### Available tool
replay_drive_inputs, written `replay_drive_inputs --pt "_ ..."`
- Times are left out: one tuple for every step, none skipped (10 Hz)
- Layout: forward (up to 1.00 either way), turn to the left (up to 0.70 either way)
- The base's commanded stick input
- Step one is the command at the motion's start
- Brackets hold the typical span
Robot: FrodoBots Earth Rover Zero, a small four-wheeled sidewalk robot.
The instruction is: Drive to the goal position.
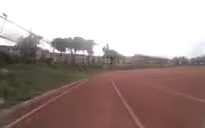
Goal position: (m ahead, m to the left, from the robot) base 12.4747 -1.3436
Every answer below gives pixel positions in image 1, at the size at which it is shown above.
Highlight red running track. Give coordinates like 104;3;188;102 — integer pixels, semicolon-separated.
3;64;205;128

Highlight dark tree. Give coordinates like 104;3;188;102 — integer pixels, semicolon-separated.
101;42;125;65

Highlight small tree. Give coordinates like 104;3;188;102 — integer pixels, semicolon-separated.
16;32;45;65

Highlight low building with pillars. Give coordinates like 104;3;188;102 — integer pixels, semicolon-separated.
49;52;105;65

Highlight pale concrete kerb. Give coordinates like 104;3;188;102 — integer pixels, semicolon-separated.
0;78;87;122

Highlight distant trees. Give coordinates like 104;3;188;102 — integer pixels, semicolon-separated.
172;54;205;66

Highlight grass strip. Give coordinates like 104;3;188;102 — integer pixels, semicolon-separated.
0;62;108;113

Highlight wide flat-topped trees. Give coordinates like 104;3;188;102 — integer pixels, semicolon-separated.
50;36;98;56

